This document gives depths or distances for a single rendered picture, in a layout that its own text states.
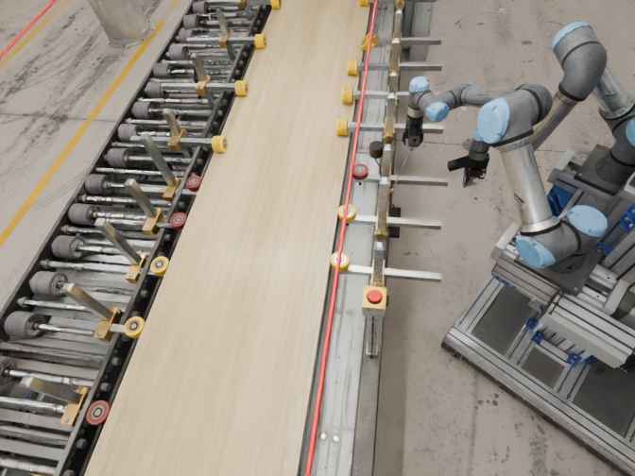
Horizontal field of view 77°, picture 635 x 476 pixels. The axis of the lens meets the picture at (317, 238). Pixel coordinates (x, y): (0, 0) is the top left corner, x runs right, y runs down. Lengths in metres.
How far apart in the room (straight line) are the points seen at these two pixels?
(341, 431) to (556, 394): 1.10
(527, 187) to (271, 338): 1.00
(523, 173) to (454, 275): 1.46
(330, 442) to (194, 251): 0.96
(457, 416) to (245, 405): 1.28
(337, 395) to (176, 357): 0.66
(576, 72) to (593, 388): 1.51
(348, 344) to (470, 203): 1.62
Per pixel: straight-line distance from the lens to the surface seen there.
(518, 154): 1.33
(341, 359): 1.79
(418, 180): 1.97
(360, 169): 1.94
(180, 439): 1.56
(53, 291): 2.19
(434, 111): 1.62
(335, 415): 1.74
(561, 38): 1.65
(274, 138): 2.17
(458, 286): 2.67
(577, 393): 2.41
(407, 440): 2.36
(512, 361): 2.32
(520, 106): 1.33
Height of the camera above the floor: 2.33
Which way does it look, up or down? 56 degrees down
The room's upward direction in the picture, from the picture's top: 10 degrees counter-clockwise
